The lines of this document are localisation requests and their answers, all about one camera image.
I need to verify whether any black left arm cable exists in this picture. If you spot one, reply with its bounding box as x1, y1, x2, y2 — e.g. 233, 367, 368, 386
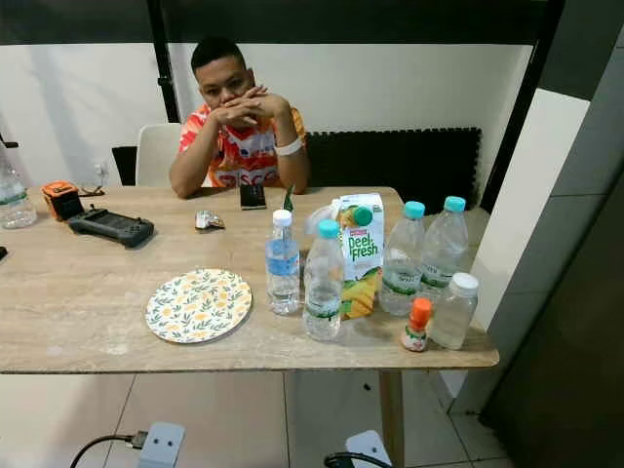
70, 433, 149, 468

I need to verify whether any beige wooden table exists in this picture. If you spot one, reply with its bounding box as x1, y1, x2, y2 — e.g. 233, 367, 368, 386
0, 185, 500, 468

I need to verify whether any crumpled foil wrapper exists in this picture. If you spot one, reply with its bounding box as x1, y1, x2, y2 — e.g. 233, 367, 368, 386
194, 211, 225, 231

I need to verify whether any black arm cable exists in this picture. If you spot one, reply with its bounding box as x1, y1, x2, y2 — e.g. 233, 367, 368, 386
70, 433, 149, 468
324, 451, 396, 468

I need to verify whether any clear plastic bag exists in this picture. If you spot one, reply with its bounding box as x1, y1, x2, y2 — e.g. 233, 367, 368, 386
304, 200, 347, 235

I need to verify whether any white chair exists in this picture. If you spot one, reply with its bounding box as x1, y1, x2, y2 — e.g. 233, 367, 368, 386
135, 123, 186, 188

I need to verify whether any black handheld controller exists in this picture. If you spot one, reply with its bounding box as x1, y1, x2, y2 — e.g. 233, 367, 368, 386
66, 209, 156, 249

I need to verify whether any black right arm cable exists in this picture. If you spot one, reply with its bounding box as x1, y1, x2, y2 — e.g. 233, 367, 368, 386
324, 451, 396, 468

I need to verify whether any floral paper plate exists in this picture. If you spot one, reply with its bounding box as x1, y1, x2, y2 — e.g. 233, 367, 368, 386
144, 268, 254, 344

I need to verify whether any clear squat bottle white cap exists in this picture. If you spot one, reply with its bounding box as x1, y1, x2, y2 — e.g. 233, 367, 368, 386
428, 272, 481, 351

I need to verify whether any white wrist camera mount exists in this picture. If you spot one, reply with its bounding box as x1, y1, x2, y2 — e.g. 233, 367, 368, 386
344, 430, 393, 468
136, 421, 186, 468

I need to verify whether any small water bottle white cap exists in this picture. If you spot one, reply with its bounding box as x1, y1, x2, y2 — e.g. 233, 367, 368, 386
264, 209, 302, 317

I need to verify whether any orange black tape measure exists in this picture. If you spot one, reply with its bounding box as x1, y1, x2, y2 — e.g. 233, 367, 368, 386
42, 181, 86, 222

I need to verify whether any tiny bottle orange cap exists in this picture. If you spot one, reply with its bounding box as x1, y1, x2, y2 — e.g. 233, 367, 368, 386
401, 297, 434, 353

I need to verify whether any black slanted frame beam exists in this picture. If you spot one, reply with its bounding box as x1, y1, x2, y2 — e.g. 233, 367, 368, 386
481, 0, 566, 214

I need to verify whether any seated man in orange jersey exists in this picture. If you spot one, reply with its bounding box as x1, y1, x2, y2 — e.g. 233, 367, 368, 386
168, 36, 311, 200

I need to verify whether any mango juice carton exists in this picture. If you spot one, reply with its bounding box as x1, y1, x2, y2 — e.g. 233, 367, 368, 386
336, 192, 386, 321

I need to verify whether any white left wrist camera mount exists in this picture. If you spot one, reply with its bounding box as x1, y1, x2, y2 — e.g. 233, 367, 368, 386
136, 421, 186, 468

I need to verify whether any black upright pole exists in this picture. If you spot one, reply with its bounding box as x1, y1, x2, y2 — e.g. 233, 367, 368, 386
146, 0, 181, 124

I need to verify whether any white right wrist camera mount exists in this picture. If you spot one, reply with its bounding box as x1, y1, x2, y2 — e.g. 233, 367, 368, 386
344, 430, 393, 468

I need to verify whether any black smartphone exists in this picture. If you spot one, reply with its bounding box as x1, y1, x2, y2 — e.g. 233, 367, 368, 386
239, 183, 268, 212

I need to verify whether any dark brown wooden door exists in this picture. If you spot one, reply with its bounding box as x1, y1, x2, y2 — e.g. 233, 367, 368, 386
478, 175, 624, 468

